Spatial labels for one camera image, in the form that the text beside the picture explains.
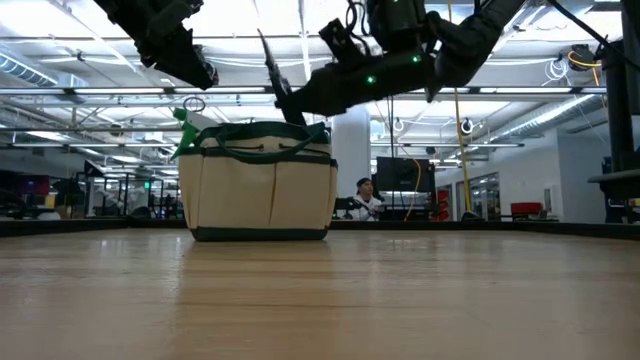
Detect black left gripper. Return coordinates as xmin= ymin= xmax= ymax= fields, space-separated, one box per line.
xmin=94 ymin=0 xmax=220 ymax=92

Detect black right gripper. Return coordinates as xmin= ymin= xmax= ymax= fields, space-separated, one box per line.
xmin=274 ymin=18 xmax=437 ymax=118

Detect green plastic spray bottle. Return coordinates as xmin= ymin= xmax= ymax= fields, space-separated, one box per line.
xmin=169 ymin=106 xmax=221 ymax=161

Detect beige green canvas gardening bag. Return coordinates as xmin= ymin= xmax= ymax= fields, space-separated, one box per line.
xmin=177 ymin=120 xmax=339 ymax=243

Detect person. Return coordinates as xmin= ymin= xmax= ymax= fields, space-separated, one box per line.
xmin=344 ymin=177 xmax=386 ymax=222

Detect black background monitor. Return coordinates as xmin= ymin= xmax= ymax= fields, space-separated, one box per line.
xmin=375 ymin=156 xmax=437 ymax=194

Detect red seat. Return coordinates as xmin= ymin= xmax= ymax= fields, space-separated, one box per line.
xmin=509 ymin=201 xmax=545 ymax=217

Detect black hanging cable loop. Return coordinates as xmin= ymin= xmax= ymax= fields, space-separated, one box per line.
xmin=182 ymin=95 xmax=207 ymax=114

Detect yellow cable at monitor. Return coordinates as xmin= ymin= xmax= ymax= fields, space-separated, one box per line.
xmin=403 ymin=158 xmax=423 ymax=221

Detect black ceiling cable reel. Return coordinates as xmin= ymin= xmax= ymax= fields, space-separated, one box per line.
xmin=567 ymin=43 xmax=601 ymax=69

